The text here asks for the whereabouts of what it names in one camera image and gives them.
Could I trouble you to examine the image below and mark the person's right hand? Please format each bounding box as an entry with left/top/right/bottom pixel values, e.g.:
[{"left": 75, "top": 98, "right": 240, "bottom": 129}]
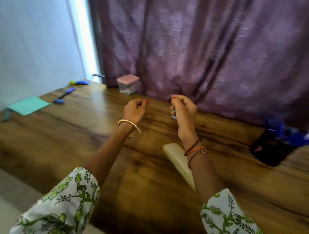
[{"left": 170, "top": 94, "right": 200, "bottom": 147}]

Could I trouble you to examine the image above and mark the person's left hand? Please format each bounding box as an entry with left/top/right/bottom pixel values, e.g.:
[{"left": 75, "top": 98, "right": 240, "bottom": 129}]
[{"left": 123, "top": 98, "right": 149, "bottom": 126}]

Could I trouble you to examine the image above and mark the clear container pink lid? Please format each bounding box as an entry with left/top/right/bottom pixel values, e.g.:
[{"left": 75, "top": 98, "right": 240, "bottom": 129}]
[{"left": 116, "top": 74, "right": 140, "bottom": 95}]

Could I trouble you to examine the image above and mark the yellow pencil case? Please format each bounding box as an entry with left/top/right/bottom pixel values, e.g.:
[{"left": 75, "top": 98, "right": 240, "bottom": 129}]
[{"left": 162, "top": 143, "right": 196, "bottom": 191}]

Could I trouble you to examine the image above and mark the blue capped pen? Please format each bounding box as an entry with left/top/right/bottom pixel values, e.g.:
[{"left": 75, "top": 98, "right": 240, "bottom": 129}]
[{"left": 57, "top": 87, "right": 76, "bottom": 100}]

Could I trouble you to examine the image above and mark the black mesh pen holder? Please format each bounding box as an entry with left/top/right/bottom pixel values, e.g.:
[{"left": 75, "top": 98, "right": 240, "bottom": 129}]
[{"left": 250, "top": 129, "right": 299, "bottom": 167}]

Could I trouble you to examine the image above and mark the teal paper sheet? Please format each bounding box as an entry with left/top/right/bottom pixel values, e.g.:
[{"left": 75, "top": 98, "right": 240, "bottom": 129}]
[{"left": 8, "top": 96, "right": 51, "bottom": 116}]

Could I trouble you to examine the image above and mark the person's right forearm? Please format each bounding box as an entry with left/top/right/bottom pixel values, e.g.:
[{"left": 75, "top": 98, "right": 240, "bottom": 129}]
[{"left": 184, "top": 139, "right": 226, "bottom": 205}]

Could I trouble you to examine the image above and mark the person's left forearm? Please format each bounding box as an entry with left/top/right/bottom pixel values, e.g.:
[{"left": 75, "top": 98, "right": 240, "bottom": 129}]
[{"left": 82, "top": 123, "right": 135, "bottom": 187}]

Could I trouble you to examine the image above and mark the wooden desk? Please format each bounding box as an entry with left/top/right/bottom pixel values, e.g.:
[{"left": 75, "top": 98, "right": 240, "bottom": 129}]
[{"left": 0, "top": 81, "right": 309, "bottom": 234}]

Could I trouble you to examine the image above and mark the gold bangle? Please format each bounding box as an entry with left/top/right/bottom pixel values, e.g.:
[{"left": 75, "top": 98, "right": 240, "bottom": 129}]
[{"left": 117, "top": 119, "right": 141, "bottom": 140}]

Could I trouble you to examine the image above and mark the purple patterned curtain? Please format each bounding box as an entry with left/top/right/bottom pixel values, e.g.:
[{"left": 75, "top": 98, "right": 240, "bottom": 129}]
[{"left": 94, "top": 0, "right": 309, "bottom": 132}]

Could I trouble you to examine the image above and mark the right floral white green sleeve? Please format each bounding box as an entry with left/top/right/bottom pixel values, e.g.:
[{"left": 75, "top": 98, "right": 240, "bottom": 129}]
[{"left": 200, "top": 188, "right": 264, "bottom": 234}]

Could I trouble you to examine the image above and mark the floral white green sleeve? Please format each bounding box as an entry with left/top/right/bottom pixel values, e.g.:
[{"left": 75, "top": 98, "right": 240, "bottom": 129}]
[
  {"left": 200, "top": 188, "right": 264, "bottom": 234},
  {"left": 9, "top": 167, "right": 101, "bottom": 234}
]

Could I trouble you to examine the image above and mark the left floral white green sleeve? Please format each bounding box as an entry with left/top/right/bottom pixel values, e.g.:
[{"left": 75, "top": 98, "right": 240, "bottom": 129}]
[{"left": 9, "top": 167, "right": 101, "bottom": 234}]

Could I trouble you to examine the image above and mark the brown thread bracelet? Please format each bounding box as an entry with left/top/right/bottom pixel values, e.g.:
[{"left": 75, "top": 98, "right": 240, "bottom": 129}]
[{"left": 184, "top": 139, "right": 201, "bottom": 157}]

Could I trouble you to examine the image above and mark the orange thread bracelet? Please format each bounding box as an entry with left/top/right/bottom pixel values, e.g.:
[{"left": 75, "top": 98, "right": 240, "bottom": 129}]
[{"left": 185, "top": 146, "right": 206, "bottom": 156}]

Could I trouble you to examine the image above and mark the silver chain bracelet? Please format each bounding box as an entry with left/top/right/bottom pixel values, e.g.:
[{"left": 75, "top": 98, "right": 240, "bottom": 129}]
[{"left": 187, "top": 149, "right": 209, "bottom": 169}]

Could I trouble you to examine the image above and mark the black window frame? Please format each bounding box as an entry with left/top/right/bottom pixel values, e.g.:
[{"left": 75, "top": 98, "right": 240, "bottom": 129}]
[{"left": 88, "top": 0, "right": 106, "bottom": 82}]

